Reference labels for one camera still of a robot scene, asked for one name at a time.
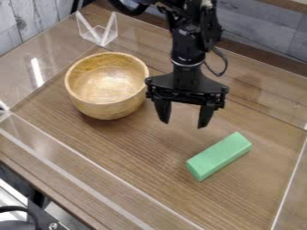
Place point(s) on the wooden bowl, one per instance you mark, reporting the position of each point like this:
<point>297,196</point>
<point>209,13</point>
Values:
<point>105,84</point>

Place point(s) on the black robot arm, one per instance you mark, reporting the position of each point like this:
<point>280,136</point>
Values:
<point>195,32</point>

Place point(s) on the clear acrylic corner bracket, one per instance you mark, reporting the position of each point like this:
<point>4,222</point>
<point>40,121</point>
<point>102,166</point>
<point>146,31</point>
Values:
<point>98,35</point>

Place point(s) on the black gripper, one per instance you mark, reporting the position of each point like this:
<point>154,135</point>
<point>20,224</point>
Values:
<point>185,85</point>

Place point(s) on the black stand with cable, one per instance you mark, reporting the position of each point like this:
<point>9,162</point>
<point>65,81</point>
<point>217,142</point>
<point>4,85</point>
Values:
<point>24,216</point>

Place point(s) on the green rectangular block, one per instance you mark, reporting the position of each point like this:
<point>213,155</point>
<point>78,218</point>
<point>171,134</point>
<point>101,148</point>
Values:
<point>217,156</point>

